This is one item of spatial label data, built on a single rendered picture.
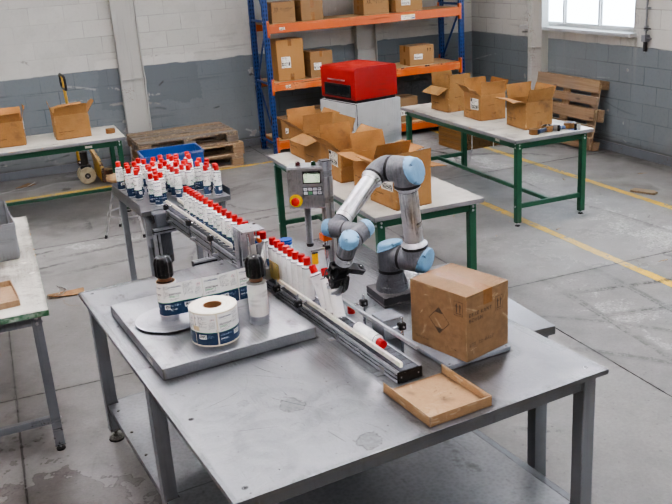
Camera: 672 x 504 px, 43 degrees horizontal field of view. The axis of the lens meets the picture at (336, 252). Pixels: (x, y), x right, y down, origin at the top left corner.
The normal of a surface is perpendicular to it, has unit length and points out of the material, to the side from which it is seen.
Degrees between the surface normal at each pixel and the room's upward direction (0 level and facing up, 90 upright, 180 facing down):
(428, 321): 90
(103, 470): 0
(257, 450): 0
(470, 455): 1
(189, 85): 90
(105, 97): 90
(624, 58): 90
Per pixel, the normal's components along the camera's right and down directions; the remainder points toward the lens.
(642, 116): -0.92, 0.18
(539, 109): 0.30, 0.26
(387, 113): 0.55, 0.24
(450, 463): -0.07, -0.94
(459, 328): -0.77, 0.25
